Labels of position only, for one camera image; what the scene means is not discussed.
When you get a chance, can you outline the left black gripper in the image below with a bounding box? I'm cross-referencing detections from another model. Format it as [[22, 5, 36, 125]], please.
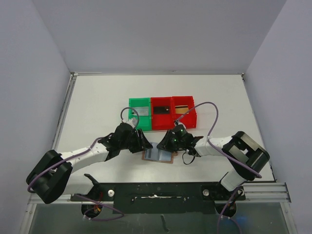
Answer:
[[119, 129, 152, 153]]

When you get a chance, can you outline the tan leather card holder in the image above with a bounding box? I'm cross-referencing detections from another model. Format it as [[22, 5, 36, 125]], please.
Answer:
[[142, 142, 178, 164]]

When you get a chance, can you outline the grey striped card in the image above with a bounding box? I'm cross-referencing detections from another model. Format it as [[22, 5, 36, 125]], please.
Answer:
[[144, 149, 158, 161]]

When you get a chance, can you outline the red double plastic bin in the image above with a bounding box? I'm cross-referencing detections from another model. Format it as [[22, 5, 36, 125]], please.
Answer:
[[151, 96, 195, 131]]

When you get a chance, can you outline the green plastic bin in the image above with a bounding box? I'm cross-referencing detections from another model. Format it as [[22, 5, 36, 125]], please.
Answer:
[[129, 97, 152, 131]]

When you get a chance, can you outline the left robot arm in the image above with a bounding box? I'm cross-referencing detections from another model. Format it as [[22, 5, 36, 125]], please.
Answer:
[[26, 122, 153, 204]]

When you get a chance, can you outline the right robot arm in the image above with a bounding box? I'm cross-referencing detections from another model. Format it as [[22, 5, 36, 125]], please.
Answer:
[[157, 124, 270, 199]]

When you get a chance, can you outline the silver card in green bin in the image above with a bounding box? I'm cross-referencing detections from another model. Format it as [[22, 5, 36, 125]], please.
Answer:
[[134, 106, 150, 116]]

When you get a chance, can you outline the gold card in red bin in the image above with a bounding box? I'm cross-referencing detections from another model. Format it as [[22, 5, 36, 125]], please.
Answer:
[[175, 105, 189, 115]]

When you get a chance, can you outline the black card in red bin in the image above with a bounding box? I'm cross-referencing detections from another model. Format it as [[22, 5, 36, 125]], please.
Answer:
[[153, 106, 170, 115]]

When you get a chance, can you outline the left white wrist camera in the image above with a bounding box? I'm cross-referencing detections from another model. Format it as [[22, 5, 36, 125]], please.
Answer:
[[122, 117, 138, 129]]

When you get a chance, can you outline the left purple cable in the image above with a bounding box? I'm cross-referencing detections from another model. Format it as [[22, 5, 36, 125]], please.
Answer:
[[26, 106, 141, 222]]

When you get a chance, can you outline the purple cable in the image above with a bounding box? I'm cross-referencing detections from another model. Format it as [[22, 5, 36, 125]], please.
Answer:
[[26, 106, 141, 222], [173, 101, 263, 234]]

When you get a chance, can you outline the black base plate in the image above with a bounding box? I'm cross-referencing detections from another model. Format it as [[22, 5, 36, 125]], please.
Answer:
[[70, 182, 246, 218]]

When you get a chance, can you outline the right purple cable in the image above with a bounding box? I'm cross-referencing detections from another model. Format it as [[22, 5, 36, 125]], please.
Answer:
[[173, 101, 263, 234]]

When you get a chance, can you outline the aluminium left rail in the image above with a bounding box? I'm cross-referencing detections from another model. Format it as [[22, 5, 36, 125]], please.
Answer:
[[52, 73, 78, 150]]

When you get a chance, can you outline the aluminium rail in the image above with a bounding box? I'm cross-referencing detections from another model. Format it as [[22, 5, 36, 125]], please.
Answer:
[[52, 73, 78, 150], [28, 181, 292, 205]]

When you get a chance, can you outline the aluminium front rail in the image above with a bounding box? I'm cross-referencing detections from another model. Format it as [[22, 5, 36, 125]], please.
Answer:
[[28, 181, 292, 205]]

